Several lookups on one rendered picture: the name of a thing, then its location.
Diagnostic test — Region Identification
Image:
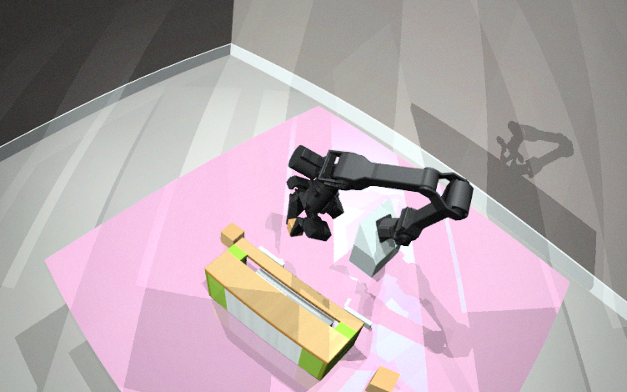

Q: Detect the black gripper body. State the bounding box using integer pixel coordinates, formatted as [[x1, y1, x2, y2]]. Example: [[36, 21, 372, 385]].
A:
[[286, 175, 336, 241]]

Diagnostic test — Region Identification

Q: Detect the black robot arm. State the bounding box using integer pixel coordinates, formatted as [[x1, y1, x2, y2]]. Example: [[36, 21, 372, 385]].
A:
[[288, 145, 474, 247]]

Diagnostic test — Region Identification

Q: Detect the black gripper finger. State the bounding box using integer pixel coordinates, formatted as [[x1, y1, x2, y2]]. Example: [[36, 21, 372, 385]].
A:
[[289, 217, 304, 237], [286, 193, 304, 225]]

